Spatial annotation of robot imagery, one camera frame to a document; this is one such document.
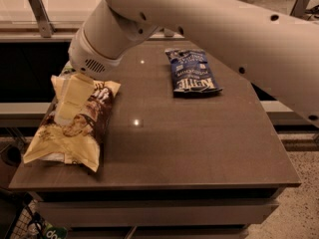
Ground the white gripper with vent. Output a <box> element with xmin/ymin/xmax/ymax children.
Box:
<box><xmin>53</xmin><ymin>29</ymin><xmax>122</xmax><ymax>125</ymax></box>

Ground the brown sea salt chip bag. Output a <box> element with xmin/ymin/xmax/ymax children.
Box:
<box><xmin>23</xmin><ymin>81</ymin><xmax>121</xmax><ymax>172</ymax></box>

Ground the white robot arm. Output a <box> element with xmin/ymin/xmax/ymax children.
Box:
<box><xmin>69</xmin><ymin>0</ymin><xmax>319</xmax><ymax>126</ymax></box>

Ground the green jalapeno chip bag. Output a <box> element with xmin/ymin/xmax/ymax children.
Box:
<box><xmin>60</xmin><ymin>63</ymin><xmax>76</xmax><ymax>77</ymax></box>

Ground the blue kettle chip bag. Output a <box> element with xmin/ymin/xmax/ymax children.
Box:
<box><xmin>164</xmin><ymin>48</ymin><xmax>222</xmax><ymax>98</ymax></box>

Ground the dark round floor object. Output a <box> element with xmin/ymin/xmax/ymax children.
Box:
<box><xmin>1</xmin><ymin>145</ymin><xmax>21</xmax><ymax>166</ymax></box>

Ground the glass railing panel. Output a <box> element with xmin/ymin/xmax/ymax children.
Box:
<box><xmin>0</xmin><ymin>0</ymin><xmax>319</xmax><ymax>33</ymax></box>

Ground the grey table drawer unit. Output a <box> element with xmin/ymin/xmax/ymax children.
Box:
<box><xmin>38</xmin><ymin>197</ymin><xmax>279</xmax><ymax>239</ymax></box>

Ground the left metal railing bracket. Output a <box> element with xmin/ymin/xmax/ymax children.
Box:
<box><xmin>28</xmin><ymin>0</ymin><xmax>55</xmax><ymax>38</ymax></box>

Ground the metal railing bracket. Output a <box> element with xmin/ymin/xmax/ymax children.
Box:
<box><xmin>28</xmin><ymin>0</ymin><xmax>55</xmax><ymax>38</ymax></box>
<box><xmin>290</xmin><ymin>0</ymin><xmax>310</xmax><ymax>18</ymax></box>

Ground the wire basket with green package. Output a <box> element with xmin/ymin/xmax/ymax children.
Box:
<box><xmin>4</xmin><ymin>198</ymin><xmax>68</xmax><ymax>239</ymax></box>

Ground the right metal railing bracket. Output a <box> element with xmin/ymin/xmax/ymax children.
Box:
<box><xmin>290</xmin><ymin>0</ymin><xmax>310</xmax><ymax>18</ymax></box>

